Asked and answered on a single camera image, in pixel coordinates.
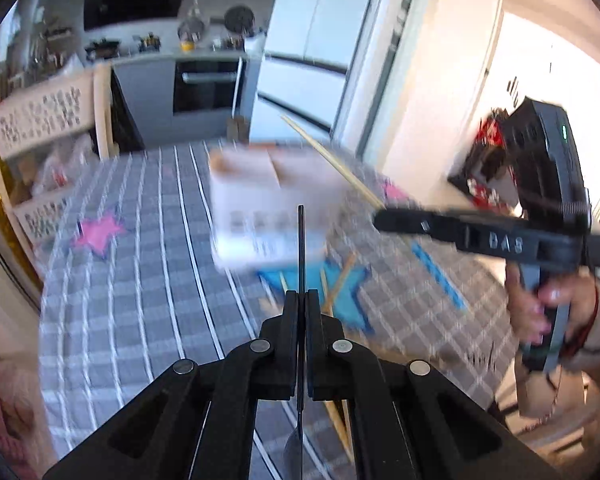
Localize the light wooden chopstick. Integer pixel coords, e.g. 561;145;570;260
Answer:
280;115;385;209

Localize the right hand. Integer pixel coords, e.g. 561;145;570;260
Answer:
505;263;597;344

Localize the red bag in hallway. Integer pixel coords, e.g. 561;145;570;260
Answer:
448;108;519;214

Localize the wooden chopstick on star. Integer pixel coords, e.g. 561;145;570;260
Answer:
323;252;356;316

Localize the grey checked tablecloth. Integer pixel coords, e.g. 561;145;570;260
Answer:
38;142;517;456

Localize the white plastic utensil caddy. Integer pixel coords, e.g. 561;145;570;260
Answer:
208;146;350;271

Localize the white refrigerator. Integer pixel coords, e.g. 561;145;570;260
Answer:
249;0;370;143

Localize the black built-in oven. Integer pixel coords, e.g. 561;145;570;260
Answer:
173;58;244;114

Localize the white perforated storage rack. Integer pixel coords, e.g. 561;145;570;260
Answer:
0;62;120;264

